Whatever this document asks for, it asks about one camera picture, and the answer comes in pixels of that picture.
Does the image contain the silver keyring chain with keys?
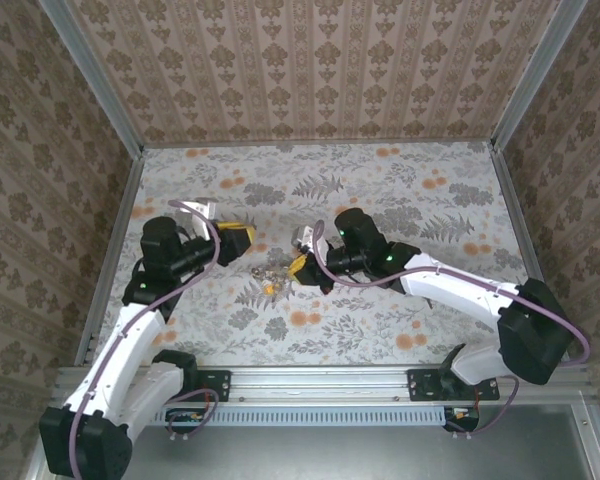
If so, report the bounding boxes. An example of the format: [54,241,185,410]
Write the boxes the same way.
[251,263,291,287]

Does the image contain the small electronics module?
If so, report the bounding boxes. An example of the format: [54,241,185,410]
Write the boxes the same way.
[444,405,481,433]
[167,407,205,433]

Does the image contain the grey metal panel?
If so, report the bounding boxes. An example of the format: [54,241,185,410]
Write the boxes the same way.
[27,403,599,480]

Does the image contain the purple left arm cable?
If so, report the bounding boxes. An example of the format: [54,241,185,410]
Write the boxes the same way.
[69,198,222,476]

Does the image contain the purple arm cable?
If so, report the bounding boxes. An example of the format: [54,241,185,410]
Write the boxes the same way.
[313,219,591,369]
[69,198,222,476]

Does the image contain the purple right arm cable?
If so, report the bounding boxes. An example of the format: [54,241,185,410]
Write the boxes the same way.
[313,219,591,369]

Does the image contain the aluminium table side rail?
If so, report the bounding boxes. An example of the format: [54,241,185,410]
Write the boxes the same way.
[489,144,556,311]
[74,149,146,369]

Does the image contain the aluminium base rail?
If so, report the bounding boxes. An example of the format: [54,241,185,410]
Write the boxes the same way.
[54,366,590,407]

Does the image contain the grey slotted cable duct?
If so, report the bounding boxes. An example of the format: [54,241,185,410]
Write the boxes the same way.
[149,403,450,428]

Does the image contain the short purple base cable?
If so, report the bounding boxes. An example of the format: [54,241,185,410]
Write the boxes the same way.
[166,388,219,442]
[444,377,519,442]

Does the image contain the aluminium frame post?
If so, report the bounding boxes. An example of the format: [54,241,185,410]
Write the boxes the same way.
[37,0,146,157]
[489,0,590,151]

